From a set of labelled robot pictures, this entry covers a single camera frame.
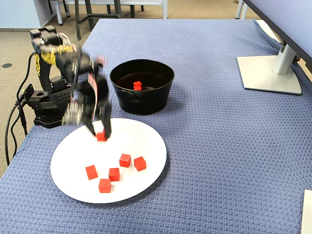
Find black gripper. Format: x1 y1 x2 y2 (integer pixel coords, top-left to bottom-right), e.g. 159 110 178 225
77 72 113 141

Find white round plate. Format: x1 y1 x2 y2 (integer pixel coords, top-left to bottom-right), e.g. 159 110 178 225
50 117 168 204

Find black metal bucket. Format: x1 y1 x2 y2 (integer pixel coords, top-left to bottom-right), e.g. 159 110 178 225
109 59 176 116

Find light grey furniture leg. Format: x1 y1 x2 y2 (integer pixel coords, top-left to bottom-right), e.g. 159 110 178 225
55 0 64 26

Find dark chair legs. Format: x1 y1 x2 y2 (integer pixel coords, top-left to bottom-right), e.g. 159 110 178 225
106 4 145 18

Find blue waffle cloth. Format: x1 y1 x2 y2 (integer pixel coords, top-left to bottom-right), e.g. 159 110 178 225
0 18 312 234

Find light blue cabinet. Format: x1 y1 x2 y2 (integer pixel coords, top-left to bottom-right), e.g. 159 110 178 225
0 0 58 29

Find monitor with silver stand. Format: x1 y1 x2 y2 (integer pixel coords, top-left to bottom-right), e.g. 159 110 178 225
236 0 312 96

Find grey furniture legs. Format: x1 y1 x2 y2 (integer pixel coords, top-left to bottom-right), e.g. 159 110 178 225
235 0 248 20

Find white flat object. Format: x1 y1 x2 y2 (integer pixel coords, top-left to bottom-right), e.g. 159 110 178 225
301 189 312 234

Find small wrist camera board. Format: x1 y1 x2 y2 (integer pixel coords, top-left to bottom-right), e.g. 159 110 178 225
62 101 85 126

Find black base cable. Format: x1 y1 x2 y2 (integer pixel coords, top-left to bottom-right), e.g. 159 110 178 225
20 107 29 137
4 102 25 167

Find black camera cable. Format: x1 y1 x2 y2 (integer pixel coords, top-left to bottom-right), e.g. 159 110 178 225
15 52 34 103

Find dark grey table frame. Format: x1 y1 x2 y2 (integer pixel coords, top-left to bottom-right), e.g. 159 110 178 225
74 0 122 41

